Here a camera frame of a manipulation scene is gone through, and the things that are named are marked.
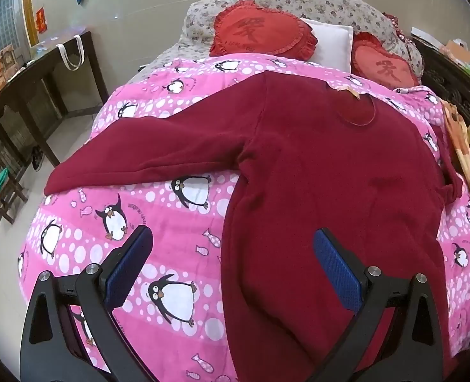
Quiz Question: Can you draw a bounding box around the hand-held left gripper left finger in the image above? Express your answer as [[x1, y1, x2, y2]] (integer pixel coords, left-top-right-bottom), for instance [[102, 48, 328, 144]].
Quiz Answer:
[[19, 225, 156, 382]]

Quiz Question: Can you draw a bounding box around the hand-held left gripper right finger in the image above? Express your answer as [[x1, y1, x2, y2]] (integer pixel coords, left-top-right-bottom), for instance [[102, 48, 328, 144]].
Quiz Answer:
[[310, 229, 446, 382]]

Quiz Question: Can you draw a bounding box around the maroon fleece sweater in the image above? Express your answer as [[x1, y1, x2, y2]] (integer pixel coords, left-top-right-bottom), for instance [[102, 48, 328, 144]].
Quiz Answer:
[[44, 69, 464, 382]]

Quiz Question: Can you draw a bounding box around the pink penguin blanket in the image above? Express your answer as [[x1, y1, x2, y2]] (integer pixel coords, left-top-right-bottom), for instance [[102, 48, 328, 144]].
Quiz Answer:
[[18, 56, 470, 382]]

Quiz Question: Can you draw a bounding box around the wooden stool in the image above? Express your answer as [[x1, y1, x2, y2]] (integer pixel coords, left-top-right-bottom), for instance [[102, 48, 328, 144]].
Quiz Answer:
[[0, 147, 29, 225]]

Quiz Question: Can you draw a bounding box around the dark shoe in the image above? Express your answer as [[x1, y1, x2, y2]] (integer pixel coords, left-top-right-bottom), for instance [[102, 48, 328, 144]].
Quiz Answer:
[[31, 145, 45, 172]]

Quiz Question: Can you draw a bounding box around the orange cartoon blanket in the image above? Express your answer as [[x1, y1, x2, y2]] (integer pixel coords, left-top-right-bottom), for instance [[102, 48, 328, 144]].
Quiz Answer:
[[442, 101, 470, 223]]

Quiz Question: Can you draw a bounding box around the small red heart cushion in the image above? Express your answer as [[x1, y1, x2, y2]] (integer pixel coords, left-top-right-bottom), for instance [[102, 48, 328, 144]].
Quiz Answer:
[[350, 32, 420, 88]]

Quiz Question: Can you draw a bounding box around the dark wooden table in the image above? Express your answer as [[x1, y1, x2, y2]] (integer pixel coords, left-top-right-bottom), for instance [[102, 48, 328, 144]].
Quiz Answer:
[[0, 28, 110, 168]]

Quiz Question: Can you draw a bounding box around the white tote bag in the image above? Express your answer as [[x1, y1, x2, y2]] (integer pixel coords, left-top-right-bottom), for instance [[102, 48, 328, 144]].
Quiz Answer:
[[57, 35, 85, 71]]

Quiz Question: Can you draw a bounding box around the dark carved wooden headboard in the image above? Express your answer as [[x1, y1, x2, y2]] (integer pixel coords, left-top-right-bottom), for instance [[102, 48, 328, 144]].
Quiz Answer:
[[412, 36, 470, 128]]

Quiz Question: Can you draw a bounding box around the white pillow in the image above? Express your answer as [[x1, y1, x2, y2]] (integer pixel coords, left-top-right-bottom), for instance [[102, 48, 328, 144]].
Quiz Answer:
[[300, 18, 355, 72]]

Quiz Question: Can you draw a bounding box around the pile of colourful packets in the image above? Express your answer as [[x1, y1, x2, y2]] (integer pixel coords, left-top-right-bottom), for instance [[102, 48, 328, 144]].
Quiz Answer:
[[439, 38, 470, 92]]

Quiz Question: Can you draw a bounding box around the large red heart cushion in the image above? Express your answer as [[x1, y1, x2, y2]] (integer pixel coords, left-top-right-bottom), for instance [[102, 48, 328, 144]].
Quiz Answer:
[[209, 0, 318, 62]]

